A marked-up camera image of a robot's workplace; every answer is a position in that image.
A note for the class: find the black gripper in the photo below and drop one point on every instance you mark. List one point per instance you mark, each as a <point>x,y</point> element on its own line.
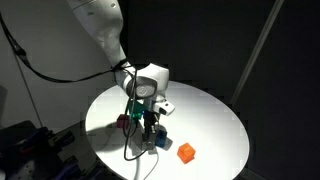
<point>151,121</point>

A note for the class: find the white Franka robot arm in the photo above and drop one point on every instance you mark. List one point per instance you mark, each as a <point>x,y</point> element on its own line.
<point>103,26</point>

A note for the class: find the blue block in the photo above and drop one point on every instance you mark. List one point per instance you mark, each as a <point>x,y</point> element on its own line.
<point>161,139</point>

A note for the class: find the pink block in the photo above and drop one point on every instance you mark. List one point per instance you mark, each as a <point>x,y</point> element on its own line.
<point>122,122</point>

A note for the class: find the orange block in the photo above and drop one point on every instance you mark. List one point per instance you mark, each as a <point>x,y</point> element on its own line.
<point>186,153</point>

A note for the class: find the black clamp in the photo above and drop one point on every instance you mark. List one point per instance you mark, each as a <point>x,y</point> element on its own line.
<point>63,138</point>

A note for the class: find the blue clamp orange tip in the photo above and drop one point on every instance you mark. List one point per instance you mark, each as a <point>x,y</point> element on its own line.
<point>33,140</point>

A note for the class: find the gray metal pole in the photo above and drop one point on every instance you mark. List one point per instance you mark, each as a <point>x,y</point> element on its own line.
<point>256,50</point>

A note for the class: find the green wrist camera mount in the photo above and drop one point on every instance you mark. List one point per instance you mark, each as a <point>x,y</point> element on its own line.
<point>136,111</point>

